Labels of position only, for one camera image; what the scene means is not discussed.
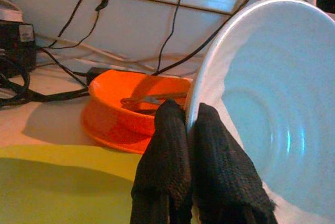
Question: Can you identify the thick black cable bundle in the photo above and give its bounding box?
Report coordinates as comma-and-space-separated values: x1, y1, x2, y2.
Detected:
0, 58, 91, 110

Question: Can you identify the thin black hanging cable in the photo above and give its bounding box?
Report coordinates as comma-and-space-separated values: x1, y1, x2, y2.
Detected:
155, 0, 184, 76

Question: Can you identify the brown wooden chopstick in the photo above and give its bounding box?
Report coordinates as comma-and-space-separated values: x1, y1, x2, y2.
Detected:
120, 92, 189, 106

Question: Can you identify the white bowl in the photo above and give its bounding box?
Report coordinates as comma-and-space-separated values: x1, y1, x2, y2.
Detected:
186, 0, 335, 224

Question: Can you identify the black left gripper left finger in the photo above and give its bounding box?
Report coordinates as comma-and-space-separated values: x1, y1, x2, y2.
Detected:
129, 99, 194, 224

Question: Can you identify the black power adapter box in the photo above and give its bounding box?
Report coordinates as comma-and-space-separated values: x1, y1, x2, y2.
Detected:
0, 20, 38, 79

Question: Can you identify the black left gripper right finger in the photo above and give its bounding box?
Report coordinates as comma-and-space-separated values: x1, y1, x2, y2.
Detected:
187, 102, 278, 224

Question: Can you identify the small black plug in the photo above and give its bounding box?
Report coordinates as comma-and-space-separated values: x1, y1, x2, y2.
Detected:
85, 66, 108, 79

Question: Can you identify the orange bowl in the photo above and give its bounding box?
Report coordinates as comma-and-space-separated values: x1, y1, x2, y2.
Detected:
87, 69, 194, 136

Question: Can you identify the green plate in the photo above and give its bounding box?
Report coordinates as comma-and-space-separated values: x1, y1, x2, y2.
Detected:
0, 143, 148, 224

